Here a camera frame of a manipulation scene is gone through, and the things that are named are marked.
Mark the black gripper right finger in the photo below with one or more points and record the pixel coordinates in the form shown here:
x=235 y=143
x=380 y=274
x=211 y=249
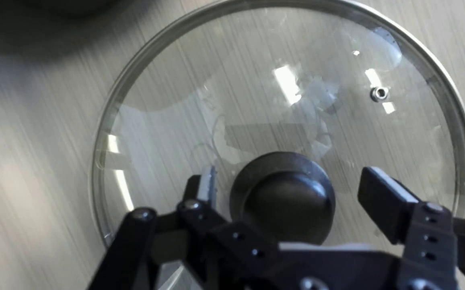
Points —
x=386 y=198

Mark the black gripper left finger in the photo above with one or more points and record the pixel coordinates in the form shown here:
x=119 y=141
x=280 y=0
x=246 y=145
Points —
x=208 y=185

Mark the black cooking pot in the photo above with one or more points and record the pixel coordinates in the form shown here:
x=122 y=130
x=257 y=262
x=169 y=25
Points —
x=71 y=3

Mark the glass lid with black knob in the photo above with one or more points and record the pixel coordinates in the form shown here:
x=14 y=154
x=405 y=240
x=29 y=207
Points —
x=188 y=106

